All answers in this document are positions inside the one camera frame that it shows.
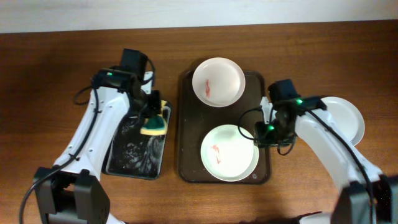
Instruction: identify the white plate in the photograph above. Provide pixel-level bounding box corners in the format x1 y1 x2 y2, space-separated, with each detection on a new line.
200 124 259 182
192 57 246 108
322 96 365 146

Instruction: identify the small black soapy tray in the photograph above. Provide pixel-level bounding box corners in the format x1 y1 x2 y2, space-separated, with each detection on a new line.
102 100 172 180

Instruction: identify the green yellow sponge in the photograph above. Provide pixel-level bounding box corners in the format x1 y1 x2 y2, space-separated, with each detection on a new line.
140 100 167 136

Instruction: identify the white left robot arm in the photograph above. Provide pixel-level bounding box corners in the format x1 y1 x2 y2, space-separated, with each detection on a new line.
31 67 172 223

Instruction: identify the white plate back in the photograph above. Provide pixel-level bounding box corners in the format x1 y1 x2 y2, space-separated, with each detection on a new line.
192 57 246 108

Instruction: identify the white plate front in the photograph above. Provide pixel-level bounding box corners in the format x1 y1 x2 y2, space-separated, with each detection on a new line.
322 96 365 146

